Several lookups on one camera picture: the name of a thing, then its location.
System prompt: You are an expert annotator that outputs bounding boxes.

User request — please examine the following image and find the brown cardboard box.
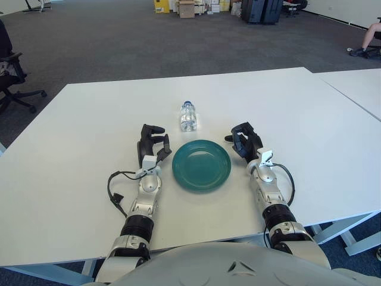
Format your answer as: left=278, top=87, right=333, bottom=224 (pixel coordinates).
left=178, top=0, right=196, bottom=18

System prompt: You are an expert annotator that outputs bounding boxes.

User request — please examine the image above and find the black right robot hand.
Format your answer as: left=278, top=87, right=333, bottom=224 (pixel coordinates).
left=224, top=121, right=264, bottom=164

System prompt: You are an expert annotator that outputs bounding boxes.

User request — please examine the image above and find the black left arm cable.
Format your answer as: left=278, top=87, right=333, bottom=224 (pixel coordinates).
left=107, top=170, right=140, bottom=218

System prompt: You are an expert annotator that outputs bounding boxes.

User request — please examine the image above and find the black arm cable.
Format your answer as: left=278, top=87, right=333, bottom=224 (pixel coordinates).
left=272, top=163, right=295, bottom=206
left=107, top=170, right=140, bottom=218

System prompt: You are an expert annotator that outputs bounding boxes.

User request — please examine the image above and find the green round plate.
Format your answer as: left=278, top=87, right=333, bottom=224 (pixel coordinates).
left=171, top=139, right=232, bottom=193

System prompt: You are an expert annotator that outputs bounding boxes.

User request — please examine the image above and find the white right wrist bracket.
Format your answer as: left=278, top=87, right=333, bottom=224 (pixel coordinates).
left=259, top=150, right=274, bottom=167

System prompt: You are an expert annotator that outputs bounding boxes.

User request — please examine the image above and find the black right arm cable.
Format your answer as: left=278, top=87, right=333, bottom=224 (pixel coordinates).
left=272, top=163, right=295, bottom=206

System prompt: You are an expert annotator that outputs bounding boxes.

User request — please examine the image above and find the white table leg frame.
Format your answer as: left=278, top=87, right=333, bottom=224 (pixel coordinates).
left=0, top=259, right=101, bottom=284
left=311, top=210, right=381, bottom=257

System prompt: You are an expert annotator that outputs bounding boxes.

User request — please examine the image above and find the dark blue suitcase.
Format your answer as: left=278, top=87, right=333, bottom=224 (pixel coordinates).
left=241, top=0, right=264, bottom=24

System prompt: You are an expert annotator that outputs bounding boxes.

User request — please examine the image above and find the stack of white boxes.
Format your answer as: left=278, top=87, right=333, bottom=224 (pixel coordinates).
left=195, top=0, right=232, bottom=15

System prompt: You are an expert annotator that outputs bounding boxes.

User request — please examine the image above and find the grey robot torso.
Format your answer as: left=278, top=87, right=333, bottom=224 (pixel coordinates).
left=113, top=241, right=381, bottom=286

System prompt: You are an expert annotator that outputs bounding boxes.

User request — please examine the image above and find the yellow box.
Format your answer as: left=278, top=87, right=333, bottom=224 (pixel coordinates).
left=153, top=0, right=171, bottom=14

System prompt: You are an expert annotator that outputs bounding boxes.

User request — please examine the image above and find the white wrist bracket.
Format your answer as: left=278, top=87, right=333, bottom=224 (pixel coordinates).
left=259, top=150, right=274, bottom=167
left=137, top=154, right=162, bottom=177

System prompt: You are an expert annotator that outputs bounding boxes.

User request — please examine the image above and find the clear water bottle blue cap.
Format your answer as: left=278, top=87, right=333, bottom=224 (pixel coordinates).
left=179, top=100, right=198, bottom=132

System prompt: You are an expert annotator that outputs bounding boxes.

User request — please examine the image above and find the seated person in shorts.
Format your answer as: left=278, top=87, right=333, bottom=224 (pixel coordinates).
left=349, top=22, right=381, bottom=57

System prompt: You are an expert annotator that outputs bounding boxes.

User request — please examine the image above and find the white metal floor frame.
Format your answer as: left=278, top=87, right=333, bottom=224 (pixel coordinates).
left=22, top=0, right=53, bottom=13

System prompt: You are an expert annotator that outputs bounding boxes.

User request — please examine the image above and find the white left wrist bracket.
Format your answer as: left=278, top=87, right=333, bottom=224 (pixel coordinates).
left=137, top=154, right=162, bottom=177

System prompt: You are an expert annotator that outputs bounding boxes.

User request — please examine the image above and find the black office chair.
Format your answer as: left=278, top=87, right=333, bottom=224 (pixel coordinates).
left=0, top=52, right=48, bottom=116

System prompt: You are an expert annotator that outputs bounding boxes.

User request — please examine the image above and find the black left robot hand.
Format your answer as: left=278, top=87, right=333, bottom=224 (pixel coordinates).
left=136, top=123, right=173, bottom=167

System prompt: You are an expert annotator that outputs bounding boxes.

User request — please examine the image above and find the person in black top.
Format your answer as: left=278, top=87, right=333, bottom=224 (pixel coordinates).
left=0, top=19, right=14, bottom=79

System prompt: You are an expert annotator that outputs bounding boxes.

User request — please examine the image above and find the black and red chair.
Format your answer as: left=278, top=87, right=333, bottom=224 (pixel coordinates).
left=282, top=0, right=309, bottom=18

